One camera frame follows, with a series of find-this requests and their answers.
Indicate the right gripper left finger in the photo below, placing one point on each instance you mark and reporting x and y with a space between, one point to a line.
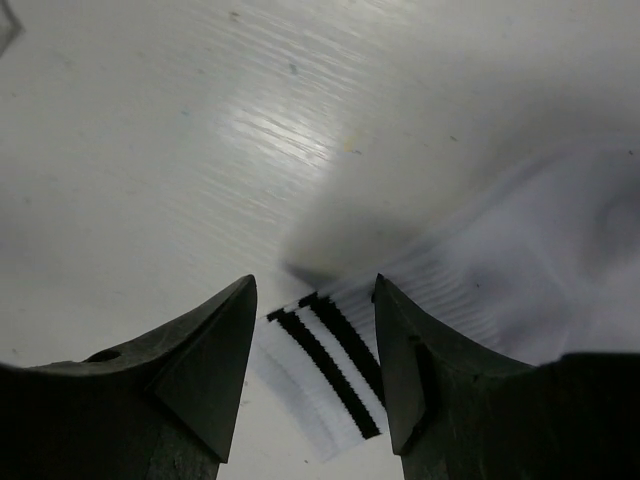
161 406

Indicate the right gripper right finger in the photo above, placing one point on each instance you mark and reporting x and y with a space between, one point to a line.
458 410

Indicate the long white sock striped cuff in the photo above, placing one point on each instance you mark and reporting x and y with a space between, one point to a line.
546 262

